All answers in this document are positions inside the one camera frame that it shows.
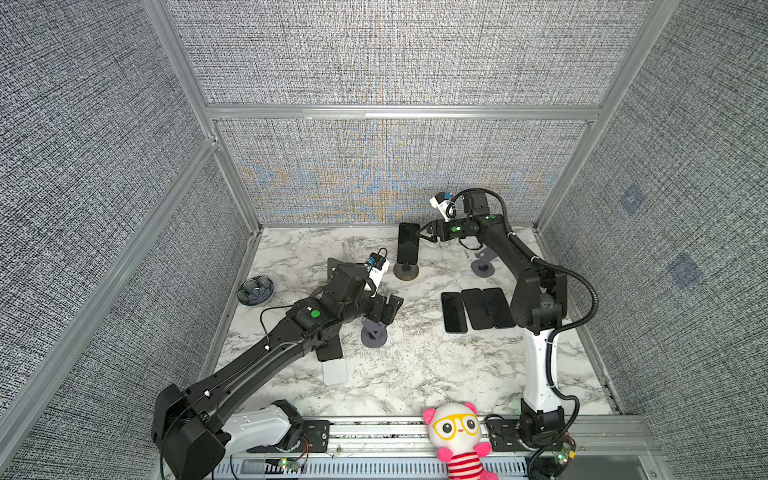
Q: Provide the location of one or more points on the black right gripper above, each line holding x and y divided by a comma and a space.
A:
436, 225

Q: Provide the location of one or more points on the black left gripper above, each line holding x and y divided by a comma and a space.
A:
391, 308

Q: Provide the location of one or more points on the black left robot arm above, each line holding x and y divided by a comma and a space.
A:
193, 427

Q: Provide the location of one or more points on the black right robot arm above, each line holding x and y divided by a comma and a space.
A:
537, 306

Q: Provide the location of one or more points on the phone with pink edge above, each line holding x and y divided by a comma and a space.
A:
330, 350

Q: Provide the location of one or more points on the grey round back stand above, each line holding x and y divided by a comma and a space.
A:
483, 266

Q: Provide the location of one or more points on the white flat phone stand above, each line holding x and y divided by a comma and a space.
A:
335, 372

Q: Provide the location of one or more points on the grey flower shaped bowl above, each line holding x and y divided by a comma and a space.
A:
256, 291

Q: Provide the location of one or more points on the pink white plush toy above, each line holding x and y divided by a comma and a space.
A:
454, 429

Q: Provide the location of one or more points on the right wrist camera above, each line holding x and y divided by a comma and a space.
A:
444, 204

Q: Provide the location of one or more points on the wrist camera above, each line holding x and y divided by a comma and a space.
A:
444, 204
377, 265

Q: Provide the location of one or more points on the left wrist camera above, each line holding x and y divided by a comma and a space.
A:
377, 265

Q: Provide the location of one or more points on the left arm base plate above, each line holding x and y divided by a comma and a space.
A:
313, 436

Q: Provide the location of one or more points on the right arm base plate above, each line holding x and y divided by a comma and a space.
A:
503, 434

